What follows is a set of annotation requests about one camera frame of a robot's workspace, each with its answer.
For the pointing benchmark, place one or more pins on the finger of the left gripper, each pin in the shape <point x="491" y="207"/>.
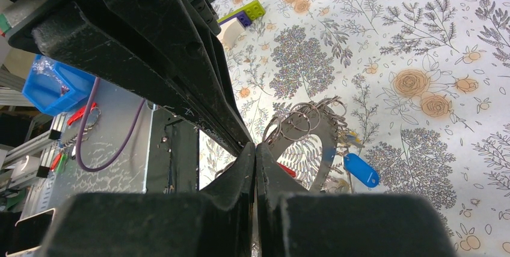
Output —
<point x="166" y="51"/>

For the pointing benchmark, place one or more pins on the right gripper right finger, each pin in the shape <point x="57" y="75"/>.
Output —
<point x="296" y="222"/>

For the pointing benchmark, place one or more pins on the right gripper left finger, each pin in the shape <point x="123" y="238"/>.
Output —
<point x="215" y="221"/>

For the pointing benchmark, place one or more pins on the yellow purple white small object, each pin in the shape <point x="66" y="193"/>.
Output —
<point x="235" y="23"/>

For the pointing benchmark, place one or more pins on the red tag on workbench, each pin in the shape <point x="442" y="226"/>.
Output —
<point x="78" y="115"/>

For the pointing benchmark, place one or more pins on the blue plastic bin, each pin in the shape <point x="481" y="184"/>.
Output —
<point x="54" y="87"/>

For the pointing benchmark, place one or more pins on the smartphone on workbench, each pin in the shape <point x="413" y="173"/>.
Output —
<point x="29" y="232"/>

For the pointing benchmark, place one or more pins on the floral patterned table mat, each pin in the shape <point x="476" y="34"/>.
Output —
<point x="424" y="84"/>

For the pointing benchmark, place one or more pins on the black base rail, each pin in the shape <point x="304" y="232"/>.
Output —
<point x="173" y="154"/>

